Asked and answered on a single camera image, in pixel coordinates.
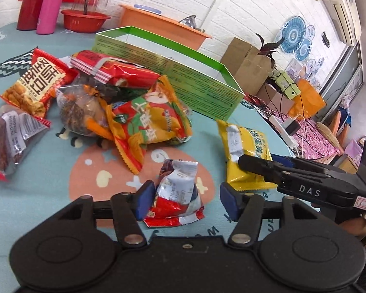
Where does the small brown cardboard box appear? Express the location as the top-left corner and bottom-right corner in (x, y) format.
(256, 82), (296, 114)

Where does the white power strip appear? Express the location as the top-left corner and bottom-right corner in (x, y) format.
(268, 115), (299, 155)

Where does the yellow snack packet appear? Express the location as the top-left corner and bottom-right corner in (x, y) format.
(216, 119), (278, 191)

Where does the black charger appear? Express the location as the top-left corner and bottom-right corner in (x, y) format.
(285, 120), (301, 136)

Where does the clear packet of brown pastries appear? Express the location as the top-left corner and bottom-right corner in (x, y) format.
(55, 76), (116, 136)

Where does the small white red snack packet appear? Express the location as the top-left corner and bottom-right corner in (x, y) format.
(143, 159), (205, 228)

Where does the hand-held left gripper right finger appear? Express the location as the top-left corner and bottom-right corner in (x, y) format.
(219, 182), (319, 249)

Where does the red plastic basin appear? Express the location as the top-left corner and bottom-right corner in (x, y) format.
(61, 9), (112, 33)

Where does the pale blue lid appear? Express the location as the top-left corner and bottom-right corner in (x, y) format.
(133, 4), (162, 15)

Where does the pink floral cloth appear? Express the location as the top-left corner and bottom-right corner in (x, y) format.
(247, 94), (340, 161)

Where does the woven stool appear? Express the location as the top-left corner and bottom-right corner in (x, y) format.
(315, 122), (344, 153)

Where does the red white checked snack packet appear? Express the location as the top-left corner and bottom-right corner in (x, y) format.
(70, 50), (160, 87)

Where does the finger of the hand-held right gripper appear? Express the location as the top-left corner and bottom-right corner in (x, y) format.
(238, 154), (285, 190)
(270, 155), (359, 179)

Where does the clear red-edged snack packet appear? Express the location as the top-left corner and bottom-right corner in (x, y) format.
(0, 104), (52, 181)

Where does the white air conditioner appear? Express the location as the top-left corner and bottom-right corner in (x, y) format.
(322, 0), (363, 47)

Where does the red thermos jug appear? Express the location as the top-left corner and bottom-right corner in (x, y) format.
(17, 0), (54, 31)

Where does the orange bag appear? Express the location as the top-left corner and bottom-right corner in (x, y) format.
(288, 79), (327, 119)

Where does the purple leaf plant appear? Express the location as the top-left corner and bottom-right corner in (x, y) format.
(255, 33), (284, 68)

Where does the orange red snack packet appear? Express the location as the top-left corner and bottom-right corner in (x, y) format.
(0, 47), (79, 119)

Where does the pink thermos bottle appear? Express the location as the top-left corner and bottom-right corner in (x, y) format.
(36, 0), (71, 35)

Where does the teal printed tablecloth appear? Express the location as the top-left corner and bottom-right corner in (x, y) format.
(0, 21), (296, 281)

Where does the pale green small box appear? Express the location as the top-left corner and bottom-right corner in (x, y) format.
(274, 70), (301, 98)

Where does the group of blue wall plates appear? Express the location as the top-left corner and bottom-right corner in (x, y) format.
(274, 15), (325, 77)

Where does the orange plastic bin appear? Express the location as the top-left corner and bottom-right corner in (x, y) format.
(119, 4), (213, 51)

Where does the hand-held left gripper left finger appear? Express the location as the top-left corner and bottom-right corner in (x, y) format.
(53, 180), (156, 249)

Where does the orange green chips packet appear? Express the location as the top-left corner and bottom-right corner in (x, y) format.
(105, 75), (193, 176)

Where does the green cardboard box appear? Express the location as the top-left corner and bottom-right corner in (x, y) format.
(91, 26), (245, 121)

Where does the large brown cardboard box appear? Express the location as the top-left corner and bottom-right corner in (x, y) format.
(220, 37), (273, 96)

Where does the person's right hand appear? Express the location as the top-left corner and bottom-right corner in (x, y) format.
(338, 215), (366, 248)

